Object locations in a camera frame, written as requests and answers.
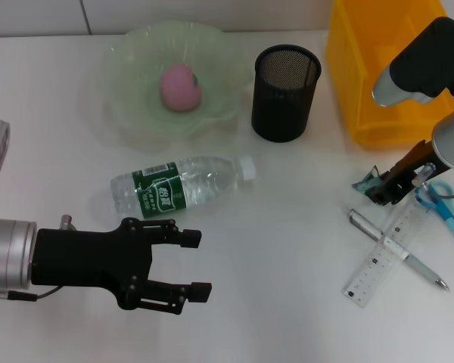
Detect water bottle green label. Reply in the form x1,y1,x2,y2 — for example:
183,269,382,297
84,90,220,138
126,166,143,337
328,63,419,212
109,154,257,226

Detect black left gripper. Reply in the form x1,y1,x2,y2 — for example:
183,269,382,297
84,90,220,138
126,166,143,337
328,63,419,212
32,217,213,315

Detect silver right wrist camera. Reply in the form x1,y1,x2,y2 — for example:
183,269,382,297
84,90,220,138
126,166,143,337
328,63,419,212
372,17,454,109

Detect green glass fruit plate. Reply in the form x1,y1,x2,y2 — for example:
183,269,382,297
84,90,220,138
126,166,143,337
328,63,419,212
98,20,253,150

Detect pink toy peach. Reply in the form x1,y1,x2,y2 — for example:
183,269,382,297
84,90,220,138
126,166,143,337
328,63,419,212
158,63,204,113

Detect black mesh pen holder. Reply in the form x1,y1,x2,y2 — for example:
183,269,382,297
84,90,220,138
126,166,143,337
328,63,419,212
250,44,322,144

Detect blue scissors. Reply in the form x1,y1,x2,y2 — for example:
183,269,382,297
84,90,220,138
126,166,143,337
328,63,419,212
414,180,454,253

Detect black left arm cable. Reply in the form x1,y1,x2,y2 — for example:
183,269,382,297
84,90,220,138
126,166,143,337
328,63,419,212
0,284,62,302

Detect yellow plastic bin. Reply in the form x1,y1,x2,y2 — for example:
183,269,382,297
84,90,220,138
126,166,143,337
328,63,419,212
325,0,454,147

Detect transparent plastic ruler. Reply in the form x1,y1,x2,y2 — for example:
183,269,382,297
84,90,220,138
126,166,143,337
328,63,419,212
342,196,434,308

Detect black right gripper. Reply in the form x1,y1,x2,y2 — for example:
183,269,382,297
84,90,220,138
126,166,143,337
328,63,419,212
365,139,440,207

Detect silver pen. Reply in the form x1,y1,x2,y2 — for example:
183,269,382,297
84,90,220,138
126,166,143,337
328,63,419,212
346,207,450,292

